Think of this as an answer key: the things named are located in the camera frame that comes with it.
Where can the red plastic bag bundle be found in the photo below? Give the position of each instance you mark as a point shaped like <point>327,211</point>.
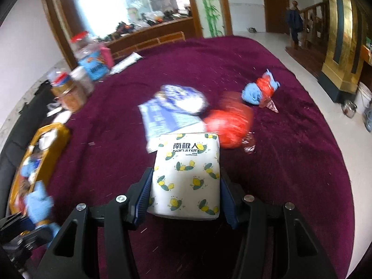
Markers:
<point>232,122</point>

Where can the dark jacket on post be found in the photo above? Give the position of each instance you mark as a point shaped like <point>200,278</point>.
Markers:
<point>295,23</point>

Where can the steel pot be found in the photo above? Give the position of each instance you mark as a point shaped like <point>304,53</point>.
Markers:
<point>349,108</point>

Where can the blue white patterned bag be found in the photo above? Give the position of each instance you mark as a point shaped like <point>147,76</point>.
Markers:
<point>174,109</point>

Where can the purple velvet tablecloth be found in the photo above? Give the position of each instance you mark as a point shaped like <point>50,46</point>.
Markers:
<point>296,157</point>

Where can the white towel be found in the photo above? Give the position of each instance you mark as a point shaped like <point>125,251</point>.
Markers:
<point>47,139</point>

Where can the gold pillar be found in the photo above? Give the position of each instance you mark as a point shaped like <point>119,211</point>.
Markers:
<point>343,64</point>

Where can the yellow gift box tray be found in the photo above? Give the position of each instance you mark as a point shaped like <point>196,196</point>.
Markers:
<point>46,168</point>

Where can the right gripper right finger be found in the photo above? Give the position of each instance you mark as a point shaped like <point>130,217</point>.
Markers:
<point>276,241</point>

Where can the white paper strip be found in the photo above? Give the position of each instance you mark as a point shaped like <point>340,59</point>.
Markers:
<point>125,63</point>

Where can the blue snack jar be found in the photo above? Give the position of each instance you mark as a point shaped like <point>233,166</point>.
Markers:
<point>93,56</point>

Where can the wooden staircase railing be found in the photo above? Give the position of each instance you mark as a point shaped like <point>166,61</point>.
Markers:
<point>313,40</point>

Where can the white plastic bucket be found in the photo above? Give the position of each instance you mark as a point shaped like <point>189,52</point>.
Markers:
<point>362,98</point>

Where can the red lid peanut jar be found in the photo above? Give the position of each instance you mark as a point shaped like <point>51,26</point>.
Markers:
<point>66,90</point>

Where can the white lemon-print tissue pack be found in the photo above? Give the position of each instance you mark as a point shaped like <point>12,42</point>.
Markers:
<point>186,178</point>

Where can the light blue knitted cloth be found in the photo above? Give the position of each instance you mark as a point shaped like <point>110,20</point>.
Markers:
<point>38,203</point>

